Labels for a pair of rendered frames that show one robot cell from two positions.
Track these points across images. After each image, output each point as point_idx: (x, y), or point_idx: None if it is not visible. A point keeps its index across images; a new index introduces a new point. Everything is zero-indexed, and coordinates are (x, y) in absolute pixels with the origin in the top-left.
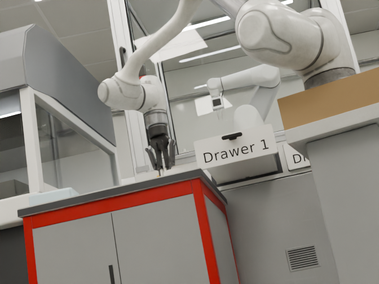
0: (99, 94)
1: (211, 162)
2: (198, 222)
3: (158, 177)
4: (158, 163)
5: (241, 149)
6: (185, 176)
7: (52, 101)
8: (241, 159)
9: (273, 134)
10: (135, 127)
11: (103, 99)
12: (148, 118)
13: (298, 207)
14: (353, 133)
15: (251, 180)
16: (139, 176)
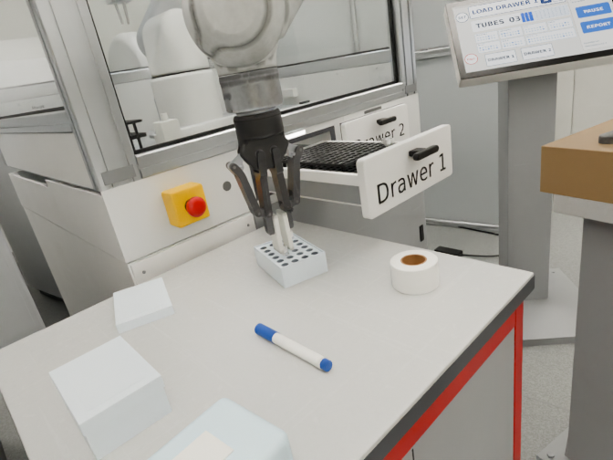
0: (213, 13)
1: (386, 201)
2: (514, 374)
3: (492, 319)
4: (268, 202)
5: (420, 172)
6: (520, 299)
7: None
8: (420, 190)
9: (451, 143)
10: (82, 65)
11: (237, 38)
12: (257, 90)
13: (352, 214)
14: None
15: None
16: (114, 192)
